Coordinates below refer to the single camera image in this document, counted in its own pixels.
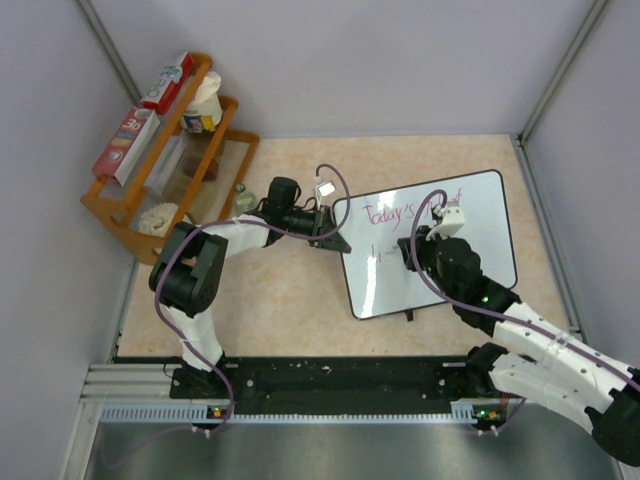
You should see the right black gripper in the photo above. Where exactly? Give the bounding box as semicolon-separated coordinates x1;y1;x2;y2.
399;225;458;303

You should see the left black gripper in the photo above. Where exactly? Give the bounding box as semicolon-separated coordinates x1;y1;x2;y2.
283;205;350;254

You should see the white whiteboard black frame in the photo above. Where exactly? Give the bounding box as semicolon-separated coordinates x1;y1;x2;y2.
332;169;519;321

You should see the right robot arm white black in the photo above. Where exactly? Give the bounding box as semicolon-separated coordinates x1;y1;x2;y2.
397;226;639;467

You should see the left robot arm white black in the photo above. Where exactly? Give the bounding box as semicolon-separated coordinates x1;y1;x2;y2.
149;176;351;397

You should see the clear plastic bottle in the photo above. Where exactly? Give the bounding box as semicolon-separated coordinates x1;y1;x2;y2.
232;183;258;216

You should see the brown box on shelf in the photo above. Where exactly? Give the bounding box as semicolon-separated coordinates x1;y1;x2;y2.
202;157;219;182

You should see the orange wooden shelf rack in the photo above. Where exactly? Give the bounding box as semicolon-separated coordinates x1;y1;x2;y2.
81;52;260;265

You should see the white cup lower shelf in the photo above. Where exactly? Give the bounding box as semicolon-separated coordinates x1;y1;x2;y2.
137;202;179;238

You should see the white cup shelf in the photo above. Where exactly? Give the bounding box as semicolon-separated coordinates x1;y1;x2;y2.
180;70;223;133
137;202;179;238

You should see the white cup upper shelf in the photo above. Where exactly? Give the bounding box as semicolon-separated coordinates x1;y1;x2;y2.
180;70;223;133

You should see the red white toothpaste box upper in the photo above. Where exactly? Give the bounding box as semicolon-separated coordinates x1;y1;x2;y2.
141;50;195;115

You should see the red white toothpaste box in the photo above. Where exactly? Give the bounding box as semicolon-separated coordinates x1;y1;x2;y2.
92;107;160;186
141;50;195;115

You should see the red white toothpaste box lower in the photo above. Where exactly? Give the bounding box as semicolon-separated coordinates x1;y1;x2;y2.
92;107;160;186

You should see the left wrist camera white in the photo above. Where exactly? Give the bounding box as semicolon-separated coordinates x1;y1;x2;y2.
314;178;336;201

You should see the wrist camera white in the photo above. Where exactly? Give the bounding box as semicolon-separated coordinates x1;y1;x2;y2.
426;202;465;240
314;178;336;201

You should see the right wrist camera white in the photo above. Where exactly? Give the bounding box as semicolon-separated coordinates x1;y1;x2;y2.
426;202;465;240

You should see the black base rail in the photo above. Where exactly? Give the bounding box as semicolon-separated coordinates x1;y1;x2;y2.
170;356;502;416

